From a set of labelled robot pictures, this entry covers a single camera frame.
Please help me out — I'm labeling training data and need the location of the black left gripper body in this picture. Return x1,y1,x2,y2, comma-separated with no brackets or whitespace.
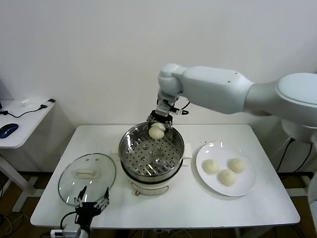
76,202,103,228

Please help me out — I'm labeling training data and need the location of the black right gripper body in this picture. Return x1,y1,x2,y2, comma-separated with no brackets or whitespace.
148,110,173,123

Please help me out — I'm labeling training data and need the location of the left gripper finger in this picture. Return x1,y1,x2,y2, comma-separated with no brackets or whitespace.
94,187,110,210
74,186,87,208

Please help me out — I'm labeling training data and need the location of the white steamed baozi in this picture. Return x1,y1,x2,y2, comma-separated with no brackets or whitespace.
203,159,220,175
217,169,237,186
148,123,165,139
227,158,246,174

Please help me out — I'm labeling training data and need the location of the round glass pot lid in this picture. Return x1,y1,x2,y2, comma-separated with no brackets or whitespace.
58,153,117,207

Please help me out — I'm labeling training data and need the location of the stainless steel steamer basket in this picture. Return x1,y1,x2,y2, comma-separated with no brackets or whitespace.
118,121,185,177

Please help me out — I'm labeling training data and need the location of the white electric cooker base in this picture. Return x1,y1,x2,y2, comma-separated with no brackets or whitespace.
111,139,193,196

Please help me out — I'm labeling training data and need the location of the round white plate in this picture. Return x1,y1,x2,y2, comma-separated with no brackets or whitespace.
195,141,257,197

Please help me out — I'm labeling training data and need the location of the white side desk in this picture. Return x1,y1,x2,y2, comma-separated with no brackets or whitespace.
0,99,55,213

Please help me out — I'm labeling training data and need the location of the blue computer mouse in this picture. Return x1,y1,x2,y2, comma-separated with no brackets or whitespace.
0,123,19,139

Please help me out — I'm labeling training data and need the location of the grey black flat device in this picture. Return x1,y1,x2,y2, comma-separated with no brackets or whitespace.
39,98,56,110

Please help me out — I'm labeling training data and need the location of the white side table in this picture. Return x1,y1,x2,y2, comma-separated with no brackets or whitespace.
300,173,310,196

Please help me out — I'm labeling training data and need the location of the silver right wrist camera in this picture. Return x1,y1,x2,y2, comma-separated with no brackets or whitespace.
156,98,189,117

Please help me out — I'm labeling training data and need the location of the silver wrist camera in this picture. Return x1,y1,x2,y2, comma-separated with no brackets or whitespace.
51,224,81,238
156,98,189,117

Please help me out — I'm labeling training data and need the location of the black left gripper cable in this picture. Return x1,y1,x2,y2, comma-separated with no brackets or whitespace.
60,211,77,230

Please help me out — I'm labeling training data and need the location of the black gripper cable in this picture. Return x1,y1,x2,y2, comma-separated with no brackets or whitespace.
173,98,191,111
60,211,77,230

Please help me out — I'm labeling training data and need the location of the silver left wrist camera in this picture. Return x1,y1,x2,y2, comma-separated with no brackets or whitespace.
51,224,81,238

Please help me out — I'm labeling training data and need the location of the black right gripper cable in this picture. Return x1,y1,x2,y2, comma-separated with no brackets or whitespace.
173,98,191,111

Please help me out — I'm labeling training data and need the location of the black desk cable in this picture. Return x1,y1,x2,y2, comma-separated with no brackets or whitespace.
0,105,48,119

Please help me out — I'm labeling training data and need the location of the black power cable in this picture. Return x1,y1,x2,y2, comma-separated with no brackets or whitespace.
276,141,290,173
277,142,313,174

